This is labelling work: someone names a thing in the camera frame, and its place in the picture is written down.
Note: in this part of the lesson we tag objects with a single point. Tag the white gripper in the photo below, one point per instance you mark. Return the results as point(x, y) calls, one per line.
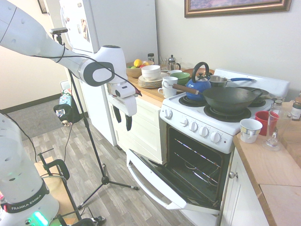
point(128, 104)

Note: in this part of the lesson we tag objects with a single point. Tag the white oven door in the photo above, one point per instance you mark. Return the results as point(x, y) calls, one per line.
point(164, 179)

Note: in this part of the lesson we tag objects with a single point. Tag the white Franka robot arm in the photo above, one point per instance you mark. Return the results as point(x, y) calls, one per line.
point(28, 35)

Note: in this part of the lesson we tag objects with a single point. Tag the metal oven rack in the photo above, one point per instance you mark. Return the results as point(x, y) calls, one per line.
point(200, 153)

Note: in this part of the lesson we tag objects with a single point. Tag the white drawer cabinet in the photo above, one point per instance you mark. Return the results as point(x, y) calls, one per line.
point(145, 127)

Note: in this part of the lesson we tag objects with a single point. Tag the black tripod stand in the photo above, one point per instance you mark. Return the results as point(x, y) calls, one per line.
point(90, 131)

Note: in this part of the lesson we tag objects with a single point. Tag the white stove knob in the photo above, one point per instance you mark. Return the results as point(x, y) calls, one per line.
point(203, 131)
point(193, 126)
point(168, 113)
point(215, 137)
point(184, 121)

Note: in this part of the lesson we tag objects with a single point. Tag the stack of white plates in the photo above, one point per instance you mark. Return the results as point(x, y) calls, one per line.
point(150, 82)

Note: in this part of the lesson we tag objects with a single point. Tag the wooden fruit bowl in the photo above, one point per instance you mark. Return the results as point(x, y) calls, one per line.
point(132, 71)

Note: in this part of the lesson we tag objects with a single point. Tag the white bowl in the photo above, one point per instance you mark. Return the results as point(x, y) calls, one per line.
point(151, 71)

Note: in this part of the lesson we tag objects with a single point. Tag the yellow lemon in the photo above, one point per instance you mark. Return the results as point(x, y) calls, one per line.
point(138, 62)

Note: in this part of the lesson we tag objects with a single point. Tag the black bag with patch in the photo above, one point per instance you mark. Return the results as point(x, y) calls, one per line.
point(62, 113)

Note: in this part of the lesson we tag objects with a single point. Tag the colourful patterned box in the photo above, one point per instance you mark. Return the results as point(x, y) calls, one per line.
point(65, 99)

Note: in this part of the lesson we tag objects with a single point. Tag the white electric stove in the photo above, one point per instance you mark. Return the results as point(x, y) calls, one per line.
point(188, 110)

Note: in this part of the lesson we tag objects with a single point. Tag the white waste bin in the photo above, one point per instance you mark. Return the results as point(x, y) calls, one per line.
point(64, 86)

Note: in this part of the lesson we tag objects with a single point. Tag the glass jar black lid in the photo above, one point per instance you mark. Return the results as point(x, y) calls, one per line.
point(151, 57)

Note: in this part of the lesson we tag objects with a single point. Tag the clear drinking glass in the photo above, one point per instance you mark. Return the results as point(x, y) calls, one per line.
point(163, 63)

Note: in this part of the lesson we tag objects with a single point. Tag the white cup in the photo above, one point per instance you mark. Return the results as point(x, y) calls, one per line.
point(174, 71)

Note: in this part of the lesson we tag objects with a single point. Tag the green bowl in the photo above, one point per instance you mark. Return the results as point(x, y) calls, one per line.
point(181, 76)

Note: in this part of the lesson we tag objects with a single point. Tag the glass french press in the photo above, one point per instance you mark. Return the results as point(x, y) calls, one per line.
point(174, 63)

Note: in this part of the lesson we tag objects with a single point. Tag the black table clamp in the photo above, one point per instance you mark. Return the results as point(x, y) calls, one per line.
point(62, 169)

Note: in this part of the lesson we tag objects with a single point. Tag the grey floor mat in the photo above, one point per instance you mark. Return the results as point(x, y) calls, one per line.
point(42, 115)

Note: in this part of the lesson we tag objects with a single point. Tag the blue kettle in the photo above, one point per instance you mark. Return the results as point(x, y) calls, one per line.
point(197, 87)

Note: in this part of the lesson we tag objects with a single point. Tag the brown round plate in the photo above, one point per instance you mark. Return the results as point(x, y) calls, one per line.
point(188, 70)

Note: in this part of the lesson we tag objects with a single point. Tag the white refrigerator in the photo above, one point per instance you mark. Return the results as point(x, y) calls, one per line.
point(122, 23)

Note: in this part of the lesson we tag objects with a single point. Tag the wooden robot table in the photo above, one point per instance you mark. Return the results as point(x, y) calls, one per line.
point(55, 188)

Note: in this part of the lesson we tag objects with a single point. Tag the metal cabinet knob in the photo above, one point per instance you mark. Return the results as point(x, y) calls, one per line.
point(232, 175)

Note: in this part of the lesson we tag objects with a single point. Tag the white patterned mug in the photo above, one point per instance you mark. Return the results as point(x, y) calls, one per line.
point(250, 129)

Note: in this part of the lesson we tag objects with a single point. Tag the red mug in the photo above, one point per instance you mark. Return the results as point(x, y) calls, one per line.
point(261, 117)

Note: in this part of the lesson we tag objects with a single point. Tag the dark framed picture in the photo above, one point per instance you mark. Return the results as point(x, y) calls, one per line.
point(42, 5)

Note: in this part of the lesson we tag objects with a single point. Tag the white cabinet with knob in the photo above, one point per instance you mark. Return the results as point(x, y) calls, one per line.
point(240, 200)

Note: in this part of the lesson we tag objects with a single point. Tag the black frying pan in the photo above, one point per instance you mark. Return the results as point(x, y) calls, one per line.
point(264, 94)

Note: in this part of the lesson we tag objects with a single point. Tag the glass shaker metal lid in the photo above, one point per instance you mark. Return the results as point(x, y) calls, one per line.
point(277, 106)

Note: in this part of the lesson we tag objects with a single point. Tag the dark jar brown lid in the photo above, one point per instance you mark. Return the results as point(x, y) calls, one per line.
point(296, 109)

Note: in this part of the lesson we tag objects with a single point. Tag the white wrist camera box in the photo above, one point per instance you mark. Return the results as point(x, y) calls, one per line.
point(123, 90)

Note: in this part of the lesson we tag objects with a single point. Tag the black camera on stand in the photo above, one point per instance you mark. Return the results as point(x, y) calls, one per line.
point(58, 30)

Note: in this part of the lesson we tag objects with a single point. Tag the framed wall picture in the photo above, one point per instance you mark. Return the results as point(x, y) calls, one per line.
point(237, 5)

